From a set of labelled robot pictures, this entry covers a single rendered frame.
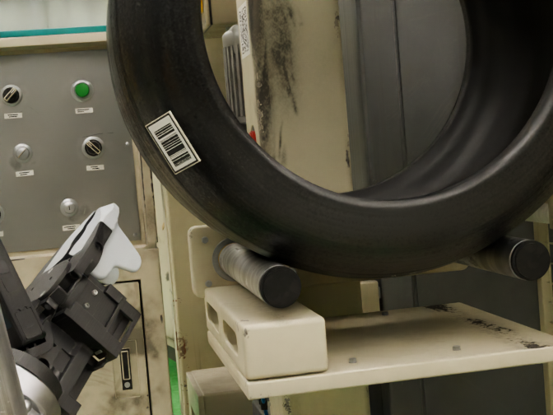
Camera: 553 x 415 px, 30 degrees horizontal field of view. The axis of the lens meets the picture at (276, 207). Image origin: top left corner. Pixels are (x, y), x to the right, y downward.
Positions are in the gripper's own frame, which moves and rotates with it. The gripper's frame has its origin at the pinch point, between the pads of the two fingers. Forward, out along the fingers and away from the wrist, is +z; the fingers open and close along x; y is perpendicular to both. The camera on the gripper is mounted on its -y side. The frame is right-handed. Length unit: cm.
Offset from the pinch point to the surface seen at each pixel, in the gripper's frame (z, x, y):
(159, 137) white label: 13.7, -1.4, 1.1
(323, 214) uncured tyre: 14.2, 7.0, 18.1
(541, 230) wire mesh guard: 55, 0, 58
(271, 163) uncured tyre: 14.8, 6.2, 10.5
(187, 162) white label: 12.5, 0.0, 4.7
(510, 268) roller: 20.7, 15.3, 37.8
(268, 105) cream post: 47, -15, 16
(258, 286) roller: 7.4, -0.6, 18.8
